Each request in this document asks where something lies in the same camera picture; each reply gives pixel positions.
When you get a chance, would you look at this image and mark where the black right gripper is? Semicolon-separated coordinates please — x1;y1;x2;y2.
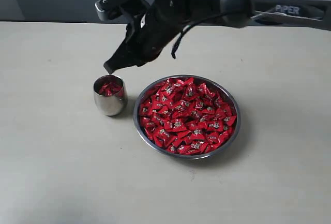
103;4;184;74

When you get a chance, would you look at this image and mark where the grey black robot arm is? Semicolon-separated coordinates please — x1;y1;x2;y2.
95;0;330;73

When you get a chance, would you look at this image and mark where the steel cup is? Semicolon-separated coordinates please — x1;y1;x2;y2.
93;75;128;116

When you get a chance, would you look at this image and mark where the round stainless steel bowl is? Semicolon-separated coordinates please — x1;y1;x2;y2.
133;73;242;160

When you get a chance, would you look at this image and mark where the red wrapped candy pile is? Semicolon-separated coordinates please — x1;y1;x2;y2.
138;77;237;155

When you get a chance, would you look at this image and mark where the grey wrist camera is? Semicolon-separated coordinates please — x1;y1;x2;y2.
95;0;150;22

